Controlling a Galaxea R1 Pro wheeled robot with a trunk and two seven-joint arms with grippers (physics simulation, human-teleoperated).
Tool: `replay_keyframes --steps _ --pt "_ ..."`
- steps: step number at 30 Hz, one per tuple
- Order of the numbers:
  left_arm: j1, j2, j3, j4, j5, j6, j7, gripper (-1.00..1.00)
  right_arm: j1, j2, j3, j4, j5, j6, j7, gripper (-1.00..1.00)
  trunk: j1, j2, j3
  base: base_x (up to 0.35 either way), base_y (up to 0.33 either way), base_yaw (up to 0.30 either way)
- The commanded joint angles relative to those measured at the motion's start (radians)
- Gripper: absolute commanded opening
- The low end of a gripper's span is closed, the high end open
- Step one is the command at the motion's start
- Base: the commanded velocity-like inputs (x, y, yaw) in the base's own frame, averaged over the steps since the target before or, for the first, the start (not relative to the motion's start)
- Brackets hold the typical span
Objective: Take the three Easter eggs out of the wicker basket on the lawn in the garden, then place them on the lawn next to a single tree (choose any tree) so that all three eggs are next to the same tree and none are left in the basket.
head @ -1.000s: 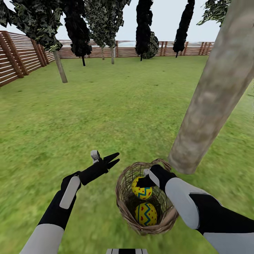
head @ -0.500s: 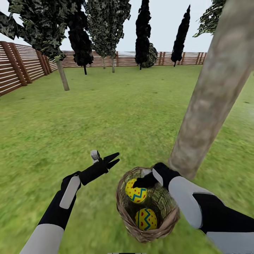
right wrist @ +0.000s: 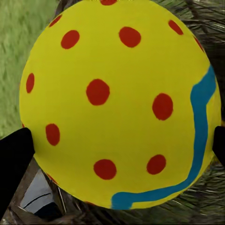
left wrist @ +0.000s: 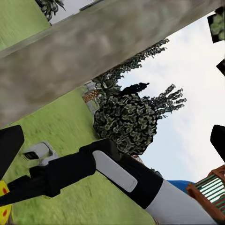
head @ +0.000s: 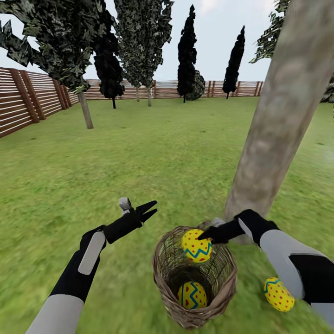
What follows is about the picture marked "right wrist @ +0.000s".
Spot easter egg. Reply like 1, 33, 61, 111
20, 0, 222, 211
208, 118, 225, 166

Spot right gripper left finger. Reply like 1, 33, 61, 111
0, 127, 35, 221

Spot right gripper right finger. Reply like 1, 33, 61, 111
213, 126, 225, 168

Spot wicker basket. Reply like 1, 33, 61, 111
3, 0, 225, 225

